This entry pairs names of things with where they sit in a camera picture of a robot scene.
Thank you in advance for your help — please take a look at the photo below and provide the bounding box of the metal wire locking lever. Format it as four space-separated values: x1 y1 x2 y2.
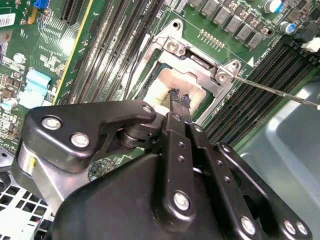
123 47 141 101
231 74 320 111

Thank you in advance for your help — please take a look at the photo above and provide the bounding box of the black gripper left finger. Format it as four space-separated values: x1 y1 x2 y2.
11 87 198 226

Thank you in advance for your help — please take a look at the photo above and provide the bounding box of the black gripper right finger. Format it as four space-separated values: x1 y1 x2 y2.
181 92 315 240

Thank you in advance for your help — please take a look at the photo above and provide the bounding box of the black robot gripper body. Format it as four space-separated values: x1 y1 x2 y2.
48 152 241 240

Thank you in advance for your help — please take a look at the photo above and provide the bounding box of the silver green CPU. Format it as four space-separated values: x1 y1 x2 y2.
149 66 209 115

